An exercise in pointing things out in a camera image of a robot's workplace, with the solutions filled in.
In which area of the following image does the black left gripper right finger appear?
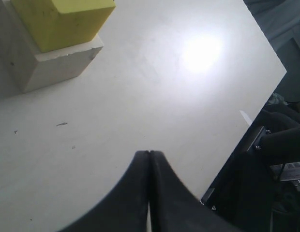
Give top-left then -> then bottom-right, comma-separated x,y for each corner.
149,151 -> 240,232

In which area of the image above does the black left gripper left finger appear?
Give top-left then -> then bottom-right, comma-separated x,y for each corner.
61,151 -> 150,232

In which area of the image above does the large pale wooden cube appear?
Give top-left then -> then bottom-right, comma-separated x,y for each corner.
0,0 -> 103,100

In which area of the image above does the yellow cube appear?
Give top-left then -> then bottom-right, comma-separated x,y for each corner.
11,0 -> 116,53

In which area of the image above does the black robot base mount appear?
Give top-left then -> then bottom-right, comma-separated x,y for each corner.
201,97 -> 300,232

